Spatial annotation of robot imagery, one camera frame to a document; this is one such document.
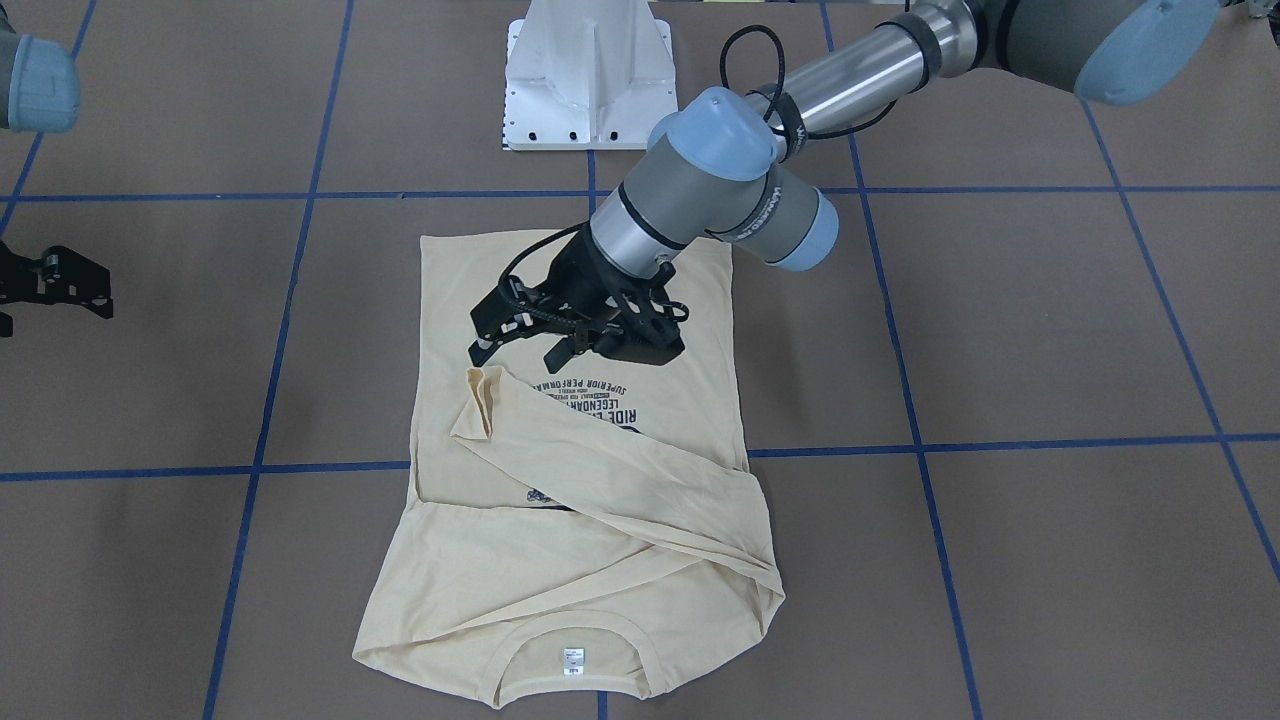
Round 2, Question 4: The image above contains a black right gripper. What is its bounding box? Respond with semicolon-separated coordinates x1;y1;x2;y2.
1;243;114;319

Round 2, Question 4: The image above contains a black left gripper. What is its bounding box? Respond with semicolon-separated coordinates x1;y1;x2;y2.
468;224;690;374

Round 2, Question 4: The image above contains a beige long sleeve printed shirt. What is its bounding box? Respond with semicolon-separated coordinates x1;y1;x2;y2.
352;231;785;708

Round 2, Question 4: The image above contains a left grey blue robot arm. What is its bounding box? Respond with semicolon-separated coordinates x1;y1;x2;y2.
468;1;1222;373

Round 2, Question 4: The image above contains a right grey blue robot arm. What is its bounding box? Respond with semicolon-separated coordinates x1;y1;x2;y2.
1;15;114;319

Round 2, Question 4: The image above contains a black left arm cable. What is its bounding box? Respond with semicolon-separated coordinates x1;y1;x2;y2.
498;24;901;301

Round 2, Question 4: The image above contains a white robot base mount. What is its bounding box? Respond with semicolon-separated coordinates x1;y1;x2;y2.
502;1;678;151

